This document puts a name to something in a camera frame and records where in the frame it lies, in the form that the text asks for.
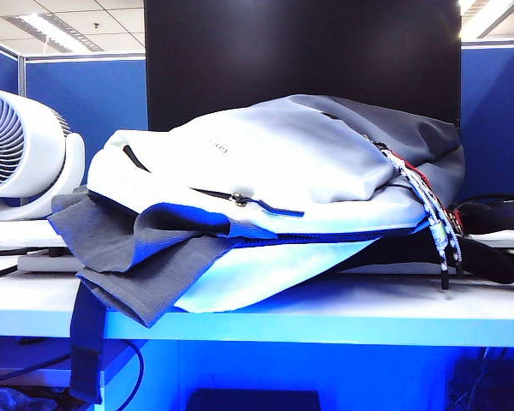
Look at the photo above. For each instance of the ceiling light panel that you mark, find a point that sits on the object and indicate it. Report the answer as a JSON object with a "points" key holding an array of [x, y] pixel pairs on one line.
{"points": [[55, 27], [479, 6]]}

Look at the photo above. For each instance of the white power strip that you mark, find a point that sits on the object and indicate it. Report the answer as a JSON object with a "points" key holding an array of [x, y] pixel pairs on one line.
{"points": [[43, 263]]}

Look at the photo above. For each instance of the white desk fan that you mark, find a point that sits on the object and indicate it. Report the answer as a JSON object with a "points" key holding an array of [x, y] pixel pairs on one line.
{"points": [[21, 145]]}

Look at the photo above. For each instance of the gray clothes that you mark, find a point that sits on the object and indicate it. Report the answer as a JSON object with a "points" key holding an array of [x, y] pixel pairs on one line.
{"points": [[111, 252]]}

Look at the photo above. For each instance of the black headset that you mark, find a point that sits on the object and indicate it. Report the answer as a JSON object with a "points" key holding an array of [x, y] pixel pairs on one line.
{"points": [[497, 210]]}

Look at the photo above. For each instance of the blue office partition panel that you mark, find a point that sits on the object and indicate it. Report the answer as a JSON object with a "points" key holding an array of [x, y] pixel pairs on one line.
{"points": [[85, 94], [492, 120]]}

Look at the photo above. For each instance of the white flat tray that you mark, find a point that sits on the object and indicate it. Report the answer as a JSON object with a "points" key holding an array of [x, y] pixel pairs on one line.
{"points": [[503, 239]]}

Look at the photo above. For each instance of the white and gray backpack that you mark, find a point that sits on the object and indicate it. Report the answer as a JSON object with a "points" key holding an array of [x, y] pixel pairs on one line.
{"points": [[291, 171]]}

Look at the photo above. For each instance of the black box under table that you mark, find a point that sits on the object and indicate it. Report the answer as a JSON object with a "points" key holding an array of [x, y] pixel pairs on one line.
{"points": [[252, 400]]}

